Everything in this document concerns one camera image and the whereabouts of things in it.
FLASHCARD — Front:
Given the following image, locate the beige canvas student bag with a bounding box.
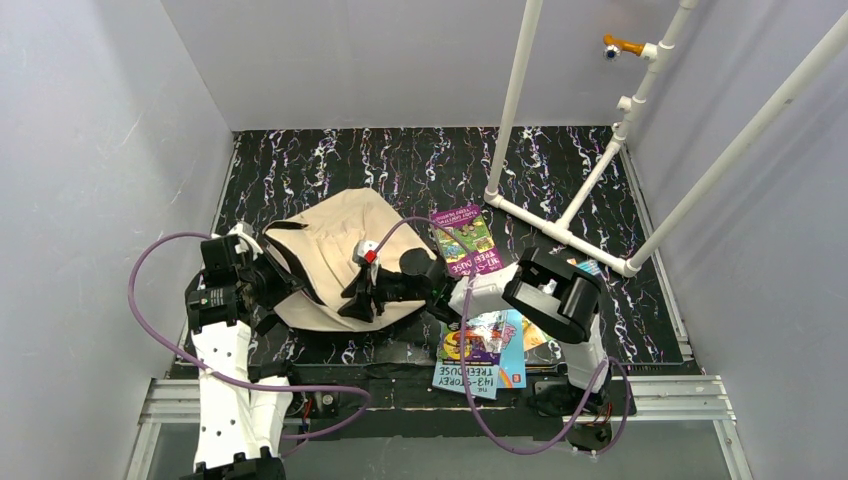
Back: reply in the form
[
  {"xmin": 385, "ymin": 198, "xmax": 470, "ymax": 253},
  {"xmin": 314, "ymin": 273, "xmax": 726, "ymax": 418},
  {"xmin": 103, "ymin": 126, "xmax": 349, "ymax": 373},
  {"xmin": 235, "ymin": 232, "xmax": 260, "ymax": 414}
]
[{"xmin": 262, "ymin": 188, "xmax": 425, "ymax": 333}]

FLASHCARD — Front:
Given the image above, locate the light blue cartoon notebook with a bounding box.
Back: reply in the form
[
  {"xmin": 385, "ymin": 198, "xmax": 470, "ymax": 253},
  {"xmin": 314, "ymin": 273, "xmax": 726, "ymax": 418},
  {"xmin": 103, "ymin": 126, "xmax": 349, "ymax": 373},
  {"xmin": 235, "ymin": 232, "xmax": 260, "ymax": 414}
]
[{"xmin": 448, "ymin": 310, "xmax": 526, "ymax": 393}]

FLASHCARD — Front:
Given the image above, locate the blue 143-storey treehouse book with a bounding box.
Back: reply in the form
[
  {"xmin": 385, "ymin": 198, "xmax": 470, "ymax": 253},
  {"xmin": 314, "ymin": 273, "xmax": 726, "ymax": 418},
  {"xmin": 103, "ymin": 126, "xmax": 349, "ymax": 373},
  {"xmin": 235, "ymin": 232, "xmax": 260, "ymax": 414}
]
[{"xmin": 431, "ymin": 320, "xmax": 503, "ymax": 400}]

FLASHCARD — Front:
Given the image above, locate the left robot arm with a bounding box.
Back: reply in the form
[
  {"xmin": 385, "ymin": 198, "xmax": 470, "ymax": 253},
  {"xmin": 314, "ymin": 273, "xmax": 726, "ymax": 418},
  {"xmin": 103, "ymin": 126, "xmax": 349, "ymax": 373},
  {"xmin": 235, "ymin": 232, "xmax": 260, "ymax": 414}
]
[{"xmin": 186, "ymin": 230, "xmax": 314, "ymax": 479}]

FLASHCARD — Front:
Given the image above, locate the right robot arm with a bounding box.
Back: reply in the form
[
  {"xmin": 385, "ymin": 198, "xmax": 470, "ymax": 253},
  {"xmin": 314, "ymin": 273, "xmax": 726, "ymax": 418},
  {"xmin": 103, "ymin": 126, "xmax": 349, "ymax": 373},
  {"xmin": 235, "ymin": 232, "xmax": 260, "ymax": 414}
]
[{"xmin": 338, "ymin": 247, "xmax": 609, "ymax": 397}]

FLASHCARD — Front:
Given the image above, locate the yellow item blister pack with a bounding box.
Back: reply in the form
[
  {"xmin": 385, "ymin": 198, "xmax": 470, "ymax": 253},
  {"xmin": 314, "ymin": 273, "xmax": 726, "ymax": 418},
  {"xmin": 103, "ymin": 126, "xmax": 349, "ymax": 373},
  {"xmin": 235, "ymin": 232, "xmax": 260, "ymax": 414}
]
[{"xmin": 522, "ymin": 317, "xmax": 552, "ymax": 352}]

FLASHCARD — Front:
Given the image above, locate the yellow crayon pack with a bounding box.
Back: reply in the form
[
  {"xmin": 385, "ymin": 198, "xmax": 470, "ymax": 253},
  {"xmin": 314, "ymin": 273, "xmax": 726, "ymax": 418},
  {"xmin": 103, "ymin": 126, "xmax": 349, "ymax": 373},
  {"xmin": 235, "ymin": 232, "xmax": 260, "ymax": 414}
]
[{"xmin": 567, "ymin": 258, "xmax": 602, "ymax": 277}]

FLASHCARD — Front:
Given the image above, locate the purple treehouse book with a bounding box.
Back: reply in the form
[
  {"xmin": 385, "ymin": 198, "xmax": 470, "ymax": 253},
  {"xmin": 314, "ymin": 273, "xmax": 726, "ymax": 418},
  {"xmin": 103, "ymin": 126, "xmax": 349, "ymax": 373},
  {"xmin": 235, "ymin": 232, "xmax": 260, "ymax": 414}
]
[{"xmin": 430, "ymin": 205, "xmax": 503, "ymax": 277}]

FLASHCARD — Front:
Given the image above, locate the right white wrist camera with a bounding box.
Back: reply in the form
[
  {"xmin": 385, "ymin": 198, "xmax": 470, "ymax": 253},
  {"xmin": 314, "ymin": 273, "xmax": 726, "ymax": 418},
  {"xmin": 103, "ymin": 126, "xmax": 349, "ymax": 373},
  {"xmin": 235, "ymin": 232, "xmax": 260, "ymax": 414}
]
[{"xmin": 352, "ymin": 240, "xmax": 379, "ymax": 272}]

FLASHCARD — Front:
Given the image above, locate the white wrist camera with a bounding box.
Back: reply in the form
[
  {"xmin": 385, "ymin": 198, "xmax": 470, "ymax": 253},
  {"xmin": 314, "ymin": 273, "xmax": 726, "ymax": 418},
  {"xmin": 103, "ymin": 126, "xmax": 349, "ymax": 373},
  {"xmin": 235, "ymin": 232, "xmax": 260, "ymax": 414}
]
[
  {"xmin": 227, "ymin": 221, "xmax": 264, "ymax": 259},
  {"xmin": 352, "ymin": 240, "xmax": 379, "ymax": 272}
]

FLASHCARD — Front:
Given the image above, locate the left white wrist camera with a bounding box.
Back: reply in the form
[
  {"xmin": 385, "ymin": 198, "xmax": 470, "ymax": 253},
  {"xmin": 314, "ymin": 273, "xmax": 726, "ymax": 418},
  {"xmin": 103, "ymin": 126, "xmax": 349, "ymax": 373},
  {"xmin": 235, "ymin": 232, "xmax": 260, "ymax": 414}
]
[{"xmin": 227, "ymin": 221, "xmax": 264, "ymax": 259}]

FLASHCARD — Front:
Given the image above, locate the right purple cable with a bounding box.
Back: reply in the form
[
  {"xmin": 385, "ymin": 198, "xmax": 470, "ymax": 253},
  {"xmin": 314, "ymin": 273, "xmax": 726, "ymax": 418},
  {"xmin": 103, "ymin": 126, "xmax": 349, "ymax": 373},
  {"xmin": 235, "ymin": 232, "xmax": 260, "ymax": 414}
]
[{"xmin": 374, "ymin": 216, "xmax": 632, "ymax": 458}]

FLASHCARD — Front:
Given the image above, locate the purple cable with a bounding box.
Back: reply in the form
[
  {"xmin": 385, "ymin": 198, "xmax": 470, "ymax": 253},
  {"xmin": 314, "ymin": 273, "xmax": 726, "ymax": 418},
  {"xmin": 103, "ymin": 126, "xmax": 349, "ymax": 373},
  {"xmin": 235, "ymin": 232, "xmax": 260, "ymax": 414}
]
[
  {"xmin": 127, "ymin": 231, "xmax": 372, "ymax": 458},
  {"xmin": 374, "ymin": 216, "xmax": 632, "ymax": 458}
]

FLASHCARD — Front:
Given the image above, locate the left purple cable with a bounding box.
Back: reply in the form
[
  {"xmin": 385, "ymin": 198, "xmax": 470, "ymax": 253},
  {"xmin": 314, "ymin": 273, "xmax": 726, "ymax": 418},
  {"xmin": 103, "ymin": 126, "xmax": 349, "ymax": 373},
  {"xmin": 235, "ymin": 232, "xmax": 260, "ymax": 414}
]
[{"xmin": 127, "ymin": 231, "xmax": 372, "ymax": 458}]

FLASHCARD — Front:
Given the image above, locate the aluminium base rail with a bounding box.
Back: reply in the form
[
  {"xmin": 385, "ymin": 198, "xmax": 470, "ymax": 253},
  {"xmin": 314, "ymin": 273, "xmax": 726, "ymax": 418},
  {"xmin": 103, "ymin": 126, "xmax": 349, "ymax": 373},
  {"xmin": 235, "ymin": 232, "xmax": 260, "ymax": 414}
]
[{"xmin": 125, "ymin": 375, "xmax": 753, "ymax": 479}]

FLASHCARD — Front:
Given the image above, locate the white pvc pipe frame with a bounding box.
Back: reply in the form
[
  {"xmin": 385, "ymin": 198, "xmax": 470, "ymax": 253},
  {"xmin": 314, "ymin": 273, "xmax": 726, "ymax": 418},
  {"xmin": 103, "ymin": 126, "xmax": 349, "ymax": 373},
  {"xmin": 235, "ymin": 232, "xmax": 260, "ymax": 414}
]
[{"xmin": 483, "ymin": 0, "xmax": 848, "ymax": 278}]

